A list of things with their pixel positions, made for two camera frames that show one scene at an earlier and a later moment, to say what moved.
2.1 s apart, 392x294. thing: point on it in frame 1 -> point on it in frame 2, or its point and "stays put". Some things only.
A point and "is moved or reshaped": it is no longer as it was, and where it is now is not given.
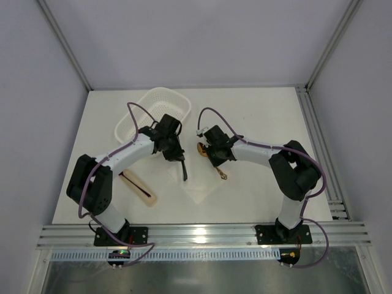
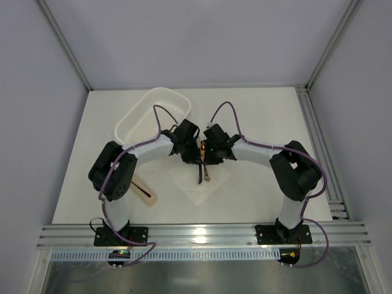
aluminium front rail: (345, 234) stays put
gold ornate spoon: (201, 149) is moved or reshaped
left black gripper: (177, 155) -> (193, 153)
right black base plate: (278, 234) stays put
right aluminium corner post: (350, 13) stays put
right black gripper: (215, 157) stays put
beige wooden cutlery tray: (149, 201) stays put
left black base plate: (131, 234) stays put
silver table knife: (185, 174) -> (200, 173)
